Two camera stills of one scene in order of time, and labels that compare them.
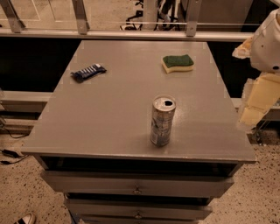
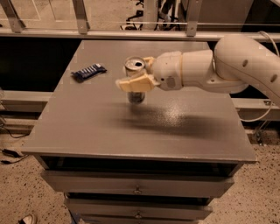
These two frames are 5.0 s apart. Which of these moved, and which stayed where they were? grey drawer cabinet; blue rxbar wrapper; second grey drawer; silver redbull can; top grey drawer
Moved: silver redbull can
Stayed: blue rxbar wrapper; grey drawer cabinet; top grey drawer; second grey drawer
